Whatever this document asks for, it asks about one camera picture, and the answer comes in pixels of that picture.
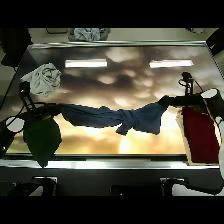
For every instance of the red garment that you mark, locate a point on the red garment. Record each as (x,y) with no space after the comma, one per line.
(200,133)

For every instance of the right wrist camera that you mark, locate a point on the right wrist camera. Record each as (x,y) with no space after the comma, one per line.
(186,78)

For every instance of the silver frame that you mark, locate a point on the silver frame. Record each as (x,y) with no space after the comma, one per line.
(116,164)

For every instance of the grey garment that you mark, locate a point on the grey garment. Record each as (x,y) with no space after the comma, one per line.
(86,34)

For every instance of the green garment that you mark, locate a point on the green garment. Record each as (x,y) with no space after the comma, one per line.
(41,140)

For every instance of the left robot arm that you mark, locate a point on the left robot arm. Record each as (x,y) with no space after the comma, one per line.
(31,115)

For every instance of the beige garment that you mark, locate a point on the beige garment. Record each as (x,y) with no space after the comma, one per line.
(187,150)

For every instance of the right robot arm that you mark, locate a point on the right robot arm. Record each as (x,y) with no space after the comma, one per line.
(190,100)

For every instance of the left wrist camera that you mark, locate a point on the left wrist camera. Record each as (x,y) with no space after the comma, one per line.
(24,88)

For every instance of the blue shirt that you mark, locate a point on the blue shirt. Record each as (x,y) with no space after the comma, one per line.
(100,116)

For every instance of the white garment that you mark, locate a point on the white garment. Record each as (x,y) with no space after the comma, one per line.
(41,80)

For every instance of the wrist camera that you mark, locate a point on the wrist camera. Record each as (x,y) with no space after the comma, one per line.
(186,78)
(24,88)

